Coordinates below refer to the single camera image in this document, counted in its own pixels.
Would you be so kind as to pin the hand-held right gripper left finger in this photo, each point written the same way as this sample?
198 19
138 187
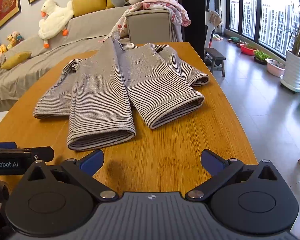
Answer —
92 161

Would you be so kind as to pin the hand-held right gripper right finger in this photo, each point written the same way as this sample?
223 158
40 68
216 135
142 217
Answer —
212 161

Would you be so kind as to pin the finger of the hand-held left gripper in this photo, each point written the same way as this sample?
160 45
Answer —
43 153
2 145

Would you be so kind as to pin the grey striped sweater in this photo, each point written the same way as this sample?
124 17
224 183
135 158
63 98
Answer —
102 85

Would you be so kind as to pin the small yellow pillow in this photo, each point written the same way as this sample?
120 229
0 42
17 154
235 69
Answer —
16 60

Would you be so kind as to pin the yellow plush toy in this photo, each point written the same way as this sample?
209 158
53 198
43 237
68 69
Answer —
2 51

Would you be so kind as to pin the colourful small plush toys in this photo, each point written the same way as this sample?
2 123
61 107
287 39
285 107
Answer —
14 38

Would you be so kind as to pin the dark wooden stool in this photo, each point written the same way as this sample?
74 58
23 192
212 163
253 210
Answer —
215 53

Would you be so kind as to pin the pink flower pot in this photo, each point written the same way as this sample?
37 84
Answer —
275 70

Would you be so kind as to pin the black tray of sprouts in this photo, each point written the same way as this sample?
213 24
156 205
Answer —
261 56

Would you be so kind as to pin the red basin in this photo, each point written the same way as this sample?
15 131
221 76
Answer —
247 50

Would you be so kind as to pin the green slippers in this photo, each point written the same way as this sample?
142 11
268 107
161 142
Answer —
233 39

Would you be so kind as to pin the white slippers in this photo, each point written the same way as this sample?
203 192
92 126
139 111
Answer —
217 37

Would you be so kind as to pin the white plant pot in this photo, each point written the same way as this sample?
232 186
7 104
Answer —
294 67

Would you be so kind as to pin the white floor stand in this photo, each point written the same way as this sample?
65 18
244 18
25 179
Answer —
210 36

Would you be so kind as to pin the grey sofa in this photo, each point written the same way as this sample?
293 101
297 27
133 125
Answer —
89 30

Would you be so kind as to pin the white goose plush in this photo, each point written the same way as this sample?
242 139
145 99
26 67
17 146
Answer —
54 17

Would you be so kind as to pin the beige hanging cloth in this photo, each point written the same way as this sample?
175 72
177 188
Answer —
215 17

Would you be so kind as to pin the black framed window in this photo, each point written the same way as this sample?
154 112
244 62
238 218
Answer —
258 17

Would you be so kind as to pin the large yellow cushion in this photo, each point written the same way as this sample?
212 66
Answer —
89 2

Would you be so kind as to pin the pink printed blanket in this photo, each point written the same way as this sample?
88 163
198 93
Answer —
165 5

